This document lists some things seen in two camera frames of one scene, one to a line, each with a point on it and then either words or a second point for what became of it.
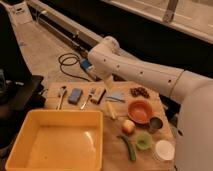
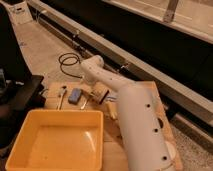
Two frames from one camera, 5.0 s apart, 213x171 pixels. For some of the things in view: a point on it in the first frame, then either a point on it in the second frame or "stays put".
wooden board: [138, 124] stays put
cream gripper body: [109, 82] → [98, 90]
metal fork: [91, 92] stays put
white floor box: [19, 12] stays put
